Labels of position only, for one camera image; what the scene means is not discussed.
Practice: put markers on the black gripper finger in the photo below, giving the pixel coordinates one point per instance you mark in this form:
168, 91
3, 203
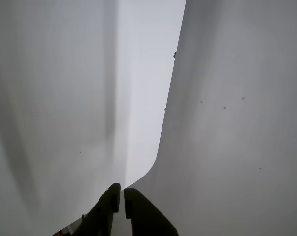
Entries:
101, 216
145, 218

